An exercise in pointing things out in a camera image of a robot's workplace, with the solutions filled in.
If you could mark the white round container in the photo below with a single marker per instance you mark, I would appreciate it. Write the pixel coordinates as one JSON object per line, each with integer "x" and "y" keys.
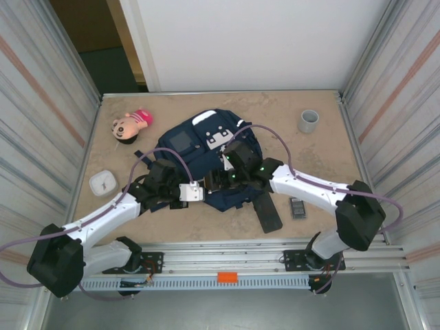
{"x": 103, "y": 184}

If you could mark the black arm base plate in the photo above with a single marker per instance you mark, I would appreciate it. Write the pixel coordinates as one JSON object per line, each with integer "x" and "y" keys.
{"x": 292, "y": 258}
{"x": 154, "y": 258}

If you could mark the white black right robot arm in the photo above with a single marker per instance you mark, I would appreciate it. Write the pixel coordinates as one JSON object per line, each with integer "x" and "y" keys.
{"x": 309, "y": 189}

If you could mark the aluminium table edge profile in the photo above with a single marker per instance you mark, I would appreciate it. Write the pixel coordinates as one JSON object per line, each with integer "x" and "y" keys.
{"x": 206, "y": 93}

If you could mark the aluminium mounting rail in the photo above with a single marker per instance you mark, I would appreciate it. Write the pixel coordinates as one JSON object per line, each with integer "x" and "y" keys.
{"x": 223, "y": 256}

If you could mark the grey plastic cup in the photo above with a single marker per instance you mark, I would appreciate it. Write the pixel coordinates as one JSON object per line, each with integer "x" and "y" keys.
{"x": 308, "y": 122}

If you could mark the navy blue backpack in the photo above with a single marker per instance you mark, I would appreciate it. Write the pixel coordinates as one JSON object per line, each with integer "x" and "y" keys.
{"x": 197, "y": 134}

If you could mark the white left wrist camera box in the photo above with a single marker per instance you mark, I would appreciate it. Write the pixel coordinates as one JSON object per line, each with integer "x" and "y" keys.
{"x": 192, "y": 192}

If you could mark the black pencil case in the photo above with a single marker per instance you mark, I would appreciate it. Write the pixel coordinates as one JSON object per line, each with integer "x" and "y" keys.
{"x": 269, "y": 216}

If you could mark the orange rectangular tag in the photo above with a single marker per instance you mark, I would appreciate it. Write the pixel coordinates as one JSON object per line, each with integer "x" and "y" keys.
{"x": 227, "y": 277}

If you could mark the black pocket calculator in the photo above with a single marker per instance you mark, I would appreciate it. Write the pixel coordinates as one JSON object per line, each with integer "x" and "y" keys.
{"x": 297, "y": 208}

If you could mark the beige door jamb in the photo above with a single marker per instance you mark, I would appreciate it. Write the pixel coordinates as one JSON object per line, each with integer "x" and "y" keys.
{"x": 127, "y": 38}

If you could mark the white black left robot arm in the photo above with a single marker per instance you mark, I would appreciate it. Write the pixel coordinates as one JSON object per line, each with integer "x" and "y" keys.
{"x": 103, "y": 213}

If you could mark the cartoon boy plush doll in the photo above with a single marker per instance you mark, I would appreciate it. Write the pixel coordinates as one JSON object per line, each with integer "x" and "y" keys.
{"x": 130, "y": 124}

